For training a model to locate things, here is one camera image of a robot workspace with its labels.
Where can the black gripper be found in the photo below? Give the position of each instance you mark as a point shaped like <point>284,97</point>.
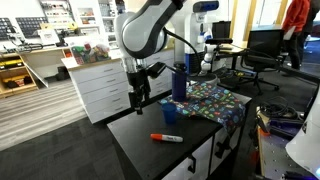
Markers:
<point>138,81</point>

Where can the orange capped white marker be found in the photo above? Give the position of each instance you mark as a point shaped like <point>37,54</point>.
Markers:
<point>166,137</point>

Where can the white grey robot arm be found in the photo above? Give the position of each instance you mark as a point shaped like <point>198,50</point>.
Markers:
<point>143,30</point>

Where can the blue plastic cup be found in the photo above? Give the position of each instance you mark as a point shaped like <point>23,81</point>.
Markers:
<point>169,113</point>

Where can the white drawer cabinet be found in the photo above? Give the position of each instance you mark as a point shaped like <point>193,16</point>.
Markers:
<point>100,86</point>

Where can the dark blue bottle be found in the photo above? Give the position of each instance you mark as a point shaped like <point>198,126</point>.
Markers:
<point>179,83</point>

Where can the black table with white drawers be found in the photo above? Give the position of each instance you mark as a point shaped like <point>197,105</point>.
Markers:
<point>156,146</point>

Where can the clear box of toys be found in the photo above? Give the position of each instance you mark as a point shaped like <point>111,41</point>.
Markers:
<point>90,53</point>

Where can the space print dark cloth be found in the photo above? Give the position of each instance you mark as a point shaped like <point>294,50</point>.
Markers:
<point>213,101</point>

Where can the white and blue mobile robot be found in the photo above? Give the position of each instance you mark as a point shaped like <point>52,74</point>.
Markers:
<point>196,36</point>

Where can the black computer monitor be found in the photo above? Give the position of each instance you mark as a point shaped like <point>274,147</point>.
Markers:
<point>221,30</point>

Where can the wooden shelf unit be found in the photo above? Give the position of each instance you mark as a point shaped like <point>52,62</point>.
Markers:
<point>16,76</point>

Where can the black office chair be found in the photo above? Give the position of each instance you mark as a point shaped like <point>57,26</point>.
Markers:
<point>263,50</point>

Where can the white rounded machine housing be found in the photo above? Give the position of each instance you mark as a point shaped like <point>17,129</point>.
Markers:
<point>308,143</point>

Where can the person in red jacket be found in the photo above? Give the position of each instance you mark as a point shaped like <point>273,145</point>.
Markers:
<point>296,20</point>

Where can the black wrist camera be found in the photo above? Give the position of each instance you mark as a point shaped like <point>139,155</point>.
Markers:
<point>156,70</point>

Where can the black keyboard on wall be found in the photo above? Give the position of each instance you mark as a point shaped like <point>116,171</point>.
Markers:
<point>31,26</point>

